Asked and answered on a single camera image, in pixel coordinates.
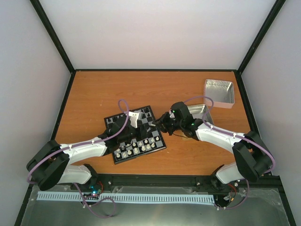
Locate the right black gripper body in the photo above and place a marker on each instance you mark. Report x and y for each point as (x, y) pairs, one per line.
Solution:
(172, 125)

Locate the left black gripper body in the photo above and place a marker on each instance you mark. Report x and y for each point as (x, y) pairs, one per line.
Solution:
(122, 139)

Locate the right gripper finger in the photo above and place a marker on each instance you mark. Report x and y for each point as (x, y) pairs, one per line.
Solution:
(162, 120)
(162, 127)

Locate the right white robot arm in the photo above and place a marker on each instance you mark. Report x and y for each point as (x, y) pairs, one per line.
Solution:
(252, 157)

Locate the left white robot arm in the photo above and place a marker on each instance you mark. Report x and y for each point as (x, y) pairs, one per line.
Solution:
(54, 162)

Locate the green lit circuit board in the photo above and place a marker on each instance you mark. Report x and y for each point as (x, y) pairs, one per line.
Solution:
(96, 189)

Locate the black and silver chessboard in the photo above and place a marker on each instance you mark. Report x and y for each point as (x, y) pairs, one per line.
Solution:
(155, 146)

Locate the gold metal tin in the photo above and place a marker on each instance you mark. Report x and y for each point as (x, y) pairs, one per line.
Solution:
(199, 113)

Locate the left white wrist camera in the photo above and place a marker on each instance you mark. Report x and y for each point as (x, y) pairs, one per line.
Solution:
(136, 117)

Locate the black aluminium frame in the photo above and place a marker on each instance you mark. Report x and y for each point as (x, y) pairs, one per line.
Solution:
(238, 73)

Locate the light blue cable duct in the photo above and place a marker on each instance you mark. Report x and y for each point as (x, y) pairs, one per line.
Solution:
(128, 198)

